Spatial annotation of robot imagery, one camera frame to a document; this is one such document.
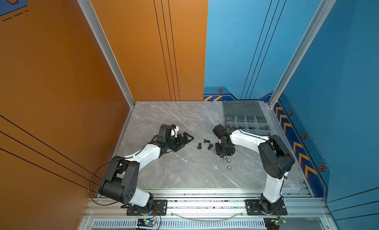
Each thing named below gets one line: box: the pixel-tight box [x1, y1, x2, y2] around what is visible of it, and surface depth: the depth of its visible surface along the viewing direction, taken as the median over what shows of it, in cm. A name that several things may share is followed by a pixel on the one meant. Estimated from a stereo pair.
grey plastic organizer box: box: [222, 100, 271, 136], surface depth 110 cm
